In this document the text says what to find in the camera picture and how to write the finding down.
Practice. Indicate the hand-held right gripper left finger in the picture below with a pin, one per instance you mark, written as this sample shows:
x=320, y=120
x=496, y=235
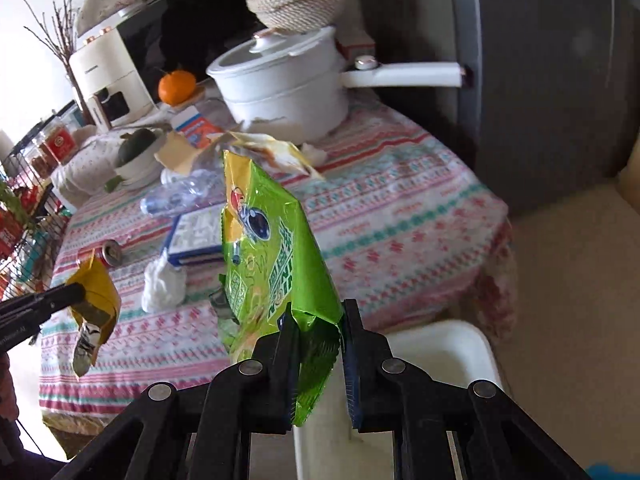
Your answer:
x=286, y=375

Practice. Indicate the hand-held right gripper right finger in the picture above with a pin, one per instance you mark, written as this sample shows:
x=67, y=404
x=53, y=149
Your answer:
x=352, y=390

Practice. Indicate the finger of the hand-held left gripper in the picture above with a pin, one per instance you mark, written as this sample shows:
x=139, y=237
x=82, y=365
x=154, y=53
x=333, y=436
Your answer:
x=45, y=301

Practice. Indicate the yellow wrapper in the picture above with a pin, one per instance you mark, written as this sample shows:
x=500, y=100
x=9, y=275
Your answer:
x=97, y=295

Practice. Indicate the white plastic bin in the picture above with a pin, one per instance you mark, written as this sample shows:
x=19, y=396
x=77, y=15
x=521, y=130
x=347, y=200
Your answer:
x=440, y=355

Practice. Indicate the green snack bag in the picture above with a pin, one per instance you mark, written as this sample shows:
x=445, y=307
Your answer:
x=265, y=260

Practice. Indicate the person's left forearm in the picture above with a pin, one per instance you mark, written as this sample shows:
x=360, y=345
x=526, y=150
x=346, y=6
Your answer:
x=7, y=385

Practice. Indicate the red drink can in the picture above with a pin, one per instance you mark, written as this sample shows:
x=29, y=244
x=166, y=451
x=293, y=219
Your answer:
x=107, y=254

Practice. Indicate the large crumpled white tissue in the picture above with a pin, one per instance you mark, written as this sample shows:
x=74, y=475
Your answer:
x=162, y=285

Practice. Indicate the floral cloth bundle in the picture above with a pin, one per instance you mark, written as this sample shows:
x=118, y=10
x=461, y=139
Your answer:
x=82, y=170

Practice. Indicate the red labelled jar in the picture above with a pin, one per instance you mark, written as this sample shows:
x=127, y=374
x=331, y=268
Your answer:
x=57, y=145

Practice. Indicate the white bowl stack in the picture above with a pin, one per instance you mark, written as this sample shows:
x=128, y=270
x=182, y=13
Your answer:
x=135, y=167

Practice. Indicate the blue and white box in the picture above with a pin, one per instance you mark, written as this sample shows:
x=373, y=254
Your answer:
x=192, y=235

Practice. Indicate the clear plastic bottle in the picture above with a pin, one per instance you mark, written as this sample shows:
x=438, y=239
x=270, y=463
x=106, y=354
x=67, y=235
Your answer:
x=180, y=192

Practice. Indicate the dark green squash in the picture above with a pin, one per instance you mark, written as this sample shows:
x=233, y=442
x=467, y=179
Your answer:
x=136, y=144

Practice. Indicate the patterned tablecloth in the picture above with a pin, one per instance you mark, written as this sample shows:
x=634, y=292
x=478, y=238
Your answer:
x=400, y=210

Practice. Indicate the tan cardboard piece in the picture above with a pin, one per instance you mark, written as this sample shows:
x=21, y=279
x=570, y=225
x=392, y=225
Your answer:
x=175, y=155

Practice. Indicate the crumpled white and tan wrapper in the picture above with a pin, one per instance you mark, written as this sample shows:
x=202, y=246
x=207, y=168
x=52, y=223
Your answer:
x=272, y=152

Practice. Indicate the small crumpled white tissue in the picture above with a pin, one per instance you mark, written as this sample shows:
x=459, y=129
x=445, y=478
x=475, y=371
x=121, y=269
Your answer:
x=312, y=152

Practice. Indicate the blue and orange carton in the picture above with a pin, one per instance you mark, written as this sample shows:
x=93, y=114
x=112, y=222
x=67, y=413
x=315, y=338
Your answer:
x=197, y=130

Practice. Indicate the cream air fryer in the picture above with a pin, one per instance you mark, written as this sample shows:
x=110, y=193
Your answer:
x=107, y=75

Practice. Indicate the orange tangerine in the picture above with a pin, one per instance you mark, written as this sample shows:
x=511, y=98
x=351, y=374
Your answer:
x=176, y=86

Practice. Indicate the dried branches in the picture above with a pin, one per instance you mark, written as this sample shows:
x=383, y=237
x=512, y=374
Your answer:
x=60, y=45

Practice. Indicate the white electric pot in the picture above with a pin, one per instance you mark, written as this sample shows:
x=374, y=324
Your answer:
x=280, y=90

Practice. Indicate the black microwave oven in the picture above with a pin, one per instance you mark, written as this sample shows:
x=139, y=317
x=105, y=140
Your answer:
x=200, y=25

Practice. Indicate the grey refrigerator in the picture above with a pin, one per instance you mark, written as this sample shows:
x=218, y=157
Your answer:
x=550, y=75

